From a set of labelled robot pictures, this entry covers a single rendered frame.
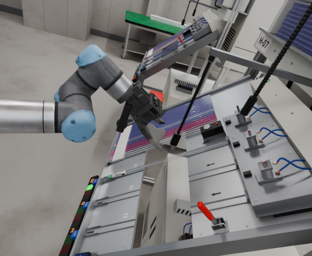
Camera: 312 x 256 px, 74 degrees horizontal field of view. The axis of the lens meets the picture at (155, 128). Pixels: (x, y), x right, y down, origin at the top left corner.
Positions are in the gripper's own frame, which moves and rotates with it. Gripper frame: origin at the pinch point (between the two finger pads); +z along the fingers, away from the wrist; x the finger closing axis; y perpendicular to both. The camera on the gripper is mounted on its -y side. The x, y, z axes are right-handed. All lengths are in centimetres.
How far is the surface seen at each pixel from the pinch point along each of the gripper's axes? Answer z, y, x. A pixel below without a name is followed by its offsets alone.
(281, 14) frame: -1, 51, 25
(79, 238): 1.0, -33.7, -24.5
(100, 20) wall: -74, -132, 423
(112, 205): 4.7, -26.1, -13.6
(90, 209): 1.3, -33.8, -14.1
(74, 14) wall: -107, -141, 361
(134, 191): 6.5, -17.9, -10.1
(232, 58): -12.0, 30.9, -7.0
